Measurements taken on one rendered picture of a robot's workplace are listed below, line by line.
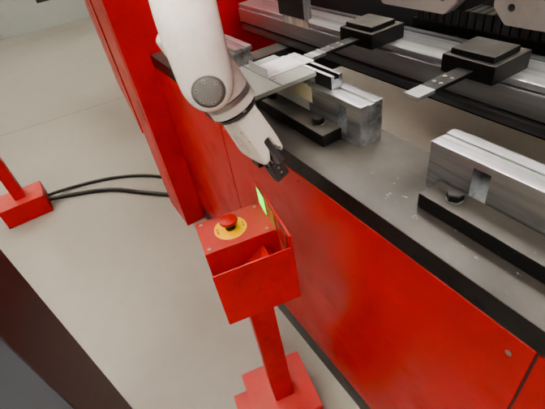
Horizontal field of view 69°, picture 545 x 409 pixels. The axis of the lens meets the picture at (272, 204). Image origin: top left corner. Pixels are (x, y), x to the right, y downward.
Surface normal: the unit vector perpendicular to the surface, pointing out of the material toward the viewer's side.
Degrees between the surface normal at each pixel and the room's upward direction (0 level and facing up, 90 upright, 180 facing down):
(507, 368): 90
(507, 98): 90
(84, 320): 0
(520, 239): 0
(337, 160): 0
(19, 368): 90
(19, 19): 90
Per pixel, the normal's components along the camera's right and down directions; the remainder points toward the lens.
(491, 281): -0.14, -0.76
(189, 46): 0.09, 0.51
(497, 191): -0.84, 0.44
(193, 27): 0.14, 0.29
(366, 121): 0.53, 0.48
